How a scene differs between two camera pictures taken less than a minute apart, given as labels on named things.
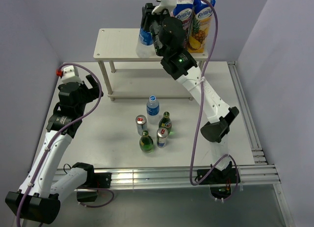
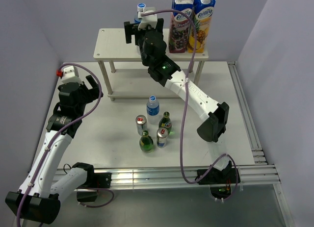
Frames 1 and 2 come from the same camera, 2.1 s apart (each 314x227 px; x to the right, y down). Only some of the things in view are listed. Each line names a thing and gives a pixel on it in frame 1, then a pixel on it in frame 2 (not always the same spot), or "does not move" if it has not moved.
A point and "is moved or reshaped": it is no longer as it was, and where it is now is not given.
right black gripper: x=146 y=11 -> x=130 y=30
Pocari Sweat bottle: x=145 y=48 is moved or reshaped
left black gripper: x=93 y=92 does not move
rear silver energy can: x=141 y=124 does not move
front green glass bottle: x=146 y=142 does not move
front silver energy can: x=162 y=134 does not move
